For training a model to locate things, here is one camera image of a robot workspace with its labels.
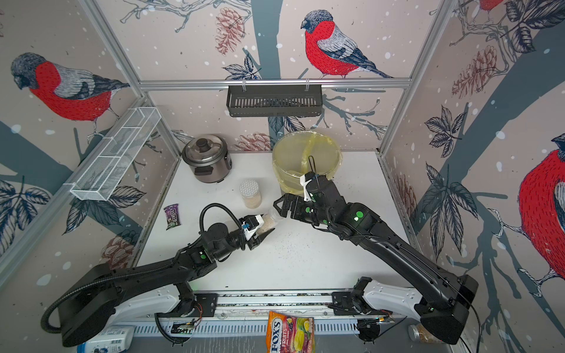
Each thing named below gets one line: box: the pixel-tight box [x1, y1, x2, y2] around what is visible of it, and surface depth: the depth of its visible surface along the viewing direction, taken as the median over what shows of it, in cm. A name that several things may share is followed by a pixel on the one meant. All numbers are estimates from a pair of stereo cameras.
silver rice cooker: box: [182, 134, 233, 184], surface depth 100 cm
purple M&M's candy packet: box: [163, 203, 181, 231], surface depth 97 cm
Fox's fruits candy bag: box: [265, 311, 316, 353], surface depth 67 cm
